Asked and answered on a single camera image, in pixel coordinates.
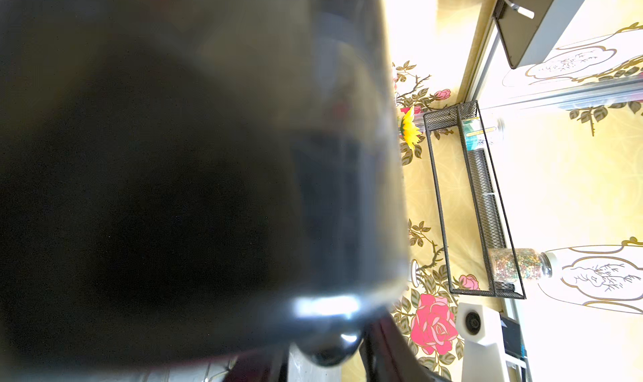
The black wire wall basket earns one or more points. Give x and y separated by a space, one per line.
489 208

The black drawer cabinet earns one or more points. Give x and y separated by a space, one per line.
188 179

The grey wall shelf tray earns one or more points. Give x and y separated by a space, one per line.
529 29

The jar of colorful sprinkles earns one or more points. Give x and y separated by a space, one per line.
515 265

